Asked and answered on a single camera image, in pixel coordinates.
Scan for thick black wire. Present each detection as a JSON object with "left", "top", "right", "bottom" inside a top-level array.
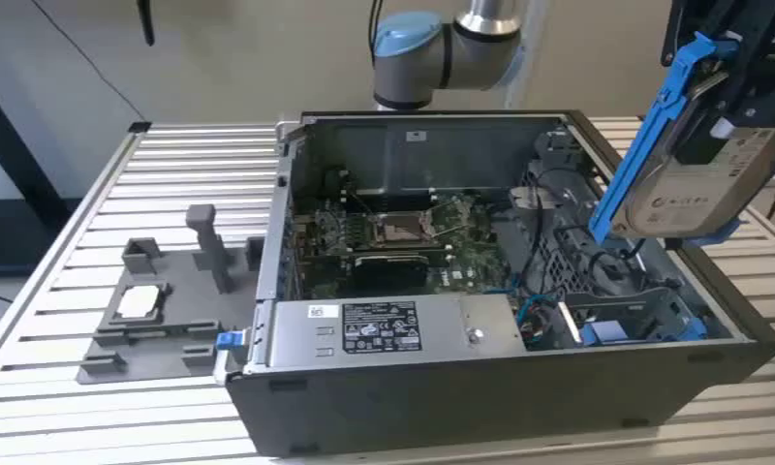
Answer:
[{"left": 534, "top": 167, "right": 645, "bottom": 292}]

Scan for silver CPU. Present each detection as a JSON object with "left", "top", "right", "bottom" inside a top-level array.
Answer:
[{"left": 116, "top": 285, "right": 170, "bottom": 319}]

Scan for empty blue disk carrier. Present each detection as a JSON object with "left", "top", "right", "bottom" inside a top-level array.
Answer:
[{"left": 581, "top": 323, "right": 630, "bottom": 346}]

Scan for metal disk bay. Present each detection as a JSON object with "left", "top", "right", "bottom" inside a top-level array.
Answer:
[{"left": 554, "top": 288, "right": 710, "bottom": 348}]

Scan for coloured wire bundle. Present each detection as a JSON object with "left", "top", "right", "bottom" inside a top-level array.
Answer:
[{"left": 517, "top": 298, "right": 558, "bottom": 348}]

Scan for silver power supply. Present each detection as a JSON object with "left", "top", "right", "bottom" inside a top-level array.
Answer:
[{"left": 267, "top": 295, "right": 529, "bottom": 369}]

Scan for CPU socket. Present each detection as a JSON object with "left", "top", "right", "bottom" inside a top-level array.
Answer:
[{"left": 371, "top": 210, "right": 441, "bottom": 246}]

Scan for black cooler block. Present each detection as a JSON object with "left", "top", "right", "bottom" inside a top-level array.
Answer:
[{"left": 347, "top": 254, "right": 429, "bottom": 297}]

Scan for black monitor stand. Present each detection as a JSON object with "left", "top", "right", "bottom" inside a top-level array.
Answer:
[{"left": 0, "top": 67, "right": 86, "bottom": 278}]

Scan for thin black wall wire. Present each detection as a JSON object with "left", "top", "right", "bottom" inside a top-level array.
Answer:
[{"left": 31, "top": 0, "right": 151, "bottom": 123}]

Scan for green motherboard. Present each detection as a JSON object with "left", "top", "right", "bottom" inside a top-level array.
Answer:
[{"left": 290, "top": 188, "right": 518, "bottom": 299}]

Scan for grey parts rack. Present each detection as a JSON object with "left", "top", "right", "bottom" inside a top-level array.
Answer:
[{"left": 76, "top": 202, "right": 266, "bottom": 387}]

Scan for hard disk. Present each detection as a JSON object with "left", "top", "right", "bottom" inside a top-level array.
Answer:
[{"left": 588, "top": 31, "right": 775, "bottom": 251}]

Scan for dark grey PC case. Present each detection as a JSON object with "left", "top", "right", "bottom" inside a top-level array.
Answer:
[{"left": 212, "top": 108, "right": 775, "bottom": 459}]

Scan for thick black hanging cable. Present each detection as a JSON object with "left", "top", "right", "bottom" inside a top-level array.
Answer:
[{"left": 135, "top": 0, "right": 156, "bottom": 48}]

